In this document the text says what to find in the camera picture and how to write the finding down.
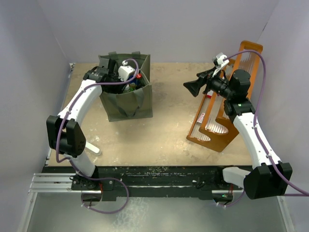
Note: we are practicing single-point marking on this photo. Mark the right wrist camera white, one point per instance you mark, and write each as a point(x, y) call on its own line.
point(220, 61)

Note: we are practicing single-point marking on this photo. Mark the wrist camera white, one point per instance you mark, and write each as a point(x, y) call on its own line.
point(125, 71)
point(220, 61)

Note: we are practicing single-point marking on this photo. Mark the green canvas bag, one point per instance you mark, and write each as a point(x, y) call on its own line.
point(135, 104)

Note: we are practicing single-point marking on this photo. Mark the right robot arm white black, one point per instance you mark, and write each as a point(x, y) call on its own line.
point(267, 176)

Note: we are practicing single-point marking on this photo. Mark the white red label card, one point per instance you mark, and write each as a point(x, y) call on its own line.
point(200, 118)

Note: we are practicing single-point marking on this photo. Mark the white flat bar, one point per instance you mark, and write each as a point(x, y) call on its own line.
point(93, 148)

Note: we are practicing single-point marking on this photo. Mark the cola glass bottle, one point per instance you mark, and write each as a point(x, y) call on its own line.
point(140, 78)

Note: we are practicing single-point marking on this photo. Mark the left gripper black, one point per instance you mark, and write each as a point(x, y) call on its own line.
point(119, 90)

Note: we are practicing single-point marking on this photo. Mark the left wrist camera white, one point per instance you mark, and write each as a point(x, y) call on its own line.
point(125, 71)

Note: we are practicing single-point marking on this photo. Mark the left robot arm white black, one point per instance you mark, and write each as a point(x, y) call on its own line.
point(65, 135)

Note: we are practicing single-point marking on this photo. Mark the green orange juice bottle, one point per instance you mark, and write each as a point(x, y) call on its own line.
point(127, 89)

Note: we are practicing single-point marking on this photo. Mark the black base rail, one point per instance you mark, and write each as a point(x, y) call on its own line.
point(149, 181)

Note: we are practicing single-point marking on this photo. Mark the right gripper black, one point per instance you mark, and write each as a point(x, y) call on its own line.
point(195, 86)

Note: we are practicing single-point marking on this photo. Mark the orange wooden rack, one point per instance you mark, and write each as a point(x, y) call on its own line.
point(216, 131)

